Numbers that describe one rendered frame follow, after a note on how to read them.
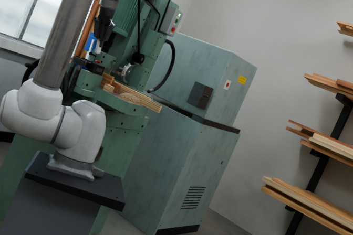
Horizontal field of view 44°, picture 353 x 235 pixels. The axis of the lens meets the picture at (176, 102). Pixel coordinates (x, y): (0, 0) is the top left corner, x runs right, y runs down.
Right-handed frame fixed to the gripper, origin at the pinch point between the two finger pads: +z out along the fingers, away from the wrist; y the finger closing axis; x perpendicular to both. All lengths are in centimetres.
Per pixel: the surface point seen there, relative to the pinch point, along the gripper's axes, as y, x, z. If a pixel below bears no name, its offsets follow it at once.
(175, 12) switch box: -5, -56, -22
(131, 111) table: -26.5, -3.7, 25.3
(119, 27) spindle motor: 5.0, -19.7, -9.2
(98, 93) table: -7.5, 1.1, 22.7
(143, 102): -25.1, -15.0, 22.5
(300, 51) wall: -37, -254, -4
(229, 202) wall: -33, -213, 153
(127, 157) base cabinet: -10, -39, 69
